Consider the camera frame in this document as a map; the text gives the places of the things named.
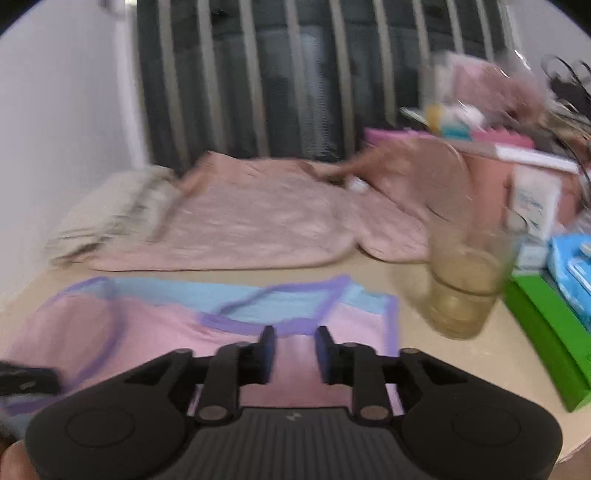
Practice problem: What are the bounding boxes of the clear drinking glass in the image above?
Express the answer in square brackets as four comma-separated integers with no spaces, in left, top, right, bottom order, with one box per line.
[427,215,526,341]

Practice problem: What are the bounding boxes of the pink flat box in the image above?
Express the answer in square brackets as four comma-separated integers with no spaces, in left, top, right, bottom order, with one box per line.
[365,127,536,151]

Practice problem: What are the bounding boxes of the pink folded cushion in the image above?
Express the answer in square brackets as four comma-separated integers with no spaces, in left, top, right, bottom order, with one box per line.
[455,58,548,121]

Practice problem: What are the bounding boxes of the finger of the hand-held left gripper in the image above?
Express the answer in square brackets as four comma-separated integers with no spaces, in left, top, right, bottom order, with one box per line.
[0,361,62,398]

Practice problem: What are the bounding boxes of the blue tissue packet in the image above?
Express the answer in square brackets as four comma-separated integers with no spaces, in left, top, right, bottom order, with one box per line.
[547,234,591,330]

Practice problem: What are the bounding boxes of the cream knitted fringed blanket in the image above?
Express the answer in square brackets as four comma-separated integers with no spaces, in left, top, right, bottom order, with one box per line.
[46,166,178,266]

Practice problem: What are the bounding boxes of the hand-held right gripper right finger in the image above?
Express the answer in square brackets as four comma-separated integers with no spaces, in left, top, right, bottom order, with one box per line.
[315,325,467,424]

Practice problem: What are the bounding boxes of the white box with blue print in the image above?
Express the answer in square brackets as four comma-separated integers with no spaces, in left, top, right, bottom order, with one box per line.
[505,164,564,243]

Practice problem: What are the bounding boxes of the white flat book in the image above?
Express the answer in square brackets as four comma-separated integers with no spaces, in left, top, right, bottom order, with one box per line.
[489,143,580,175]

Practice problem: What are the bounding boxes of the green box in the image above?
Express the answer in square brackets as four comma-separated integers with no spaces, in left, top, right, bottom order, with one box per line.
[503,272,591,412]

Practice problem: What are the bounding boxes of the dark window with metal bars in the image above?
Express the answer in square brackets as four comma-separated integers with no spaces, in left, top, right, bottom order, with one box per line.
[134,0,513,174]

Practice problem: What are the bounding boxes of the pink and blue garment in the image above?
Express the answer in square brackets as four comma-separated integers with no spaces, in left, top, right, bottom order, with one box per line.
[0,274,402,444]

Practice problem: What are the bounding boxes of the pink quilted jacket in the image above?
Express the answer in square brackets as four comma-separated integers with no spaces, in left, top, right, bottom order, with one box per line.
[85,134,476,273]

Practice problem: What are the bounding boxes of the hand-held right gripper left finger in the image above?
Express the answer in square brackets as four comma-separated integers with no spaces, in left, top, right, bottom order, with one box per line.
[124,325,278,424]

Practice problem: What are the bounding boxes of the person's right hand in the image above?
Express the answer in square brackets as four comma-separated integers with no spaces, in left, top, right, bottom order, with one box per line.
[0,440,37,480]

